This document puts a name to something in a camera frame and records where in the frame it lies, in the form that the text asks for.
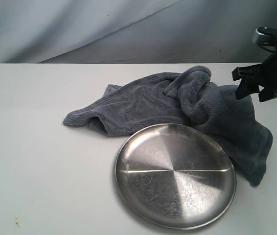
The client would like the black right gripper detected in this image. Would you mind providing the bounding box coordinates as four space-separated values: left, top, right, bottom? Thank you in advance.
232 50 277 102

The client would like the grey fleece towel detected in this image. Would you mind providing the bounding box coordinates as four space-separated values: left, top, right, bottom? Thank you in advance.
63 66 273 187

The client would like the round stainless steel plate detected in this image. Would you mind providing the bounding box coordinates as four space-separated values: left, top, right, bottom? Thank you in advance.
114 124 237 230

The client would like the grey backdrop cloth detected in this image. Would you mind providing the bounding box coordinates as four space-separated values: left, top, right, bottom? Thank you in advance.
0 0 277 63

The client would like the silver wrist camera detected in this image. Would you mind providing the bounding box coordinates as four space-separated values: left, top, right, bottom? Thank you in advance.
252 27 277 47

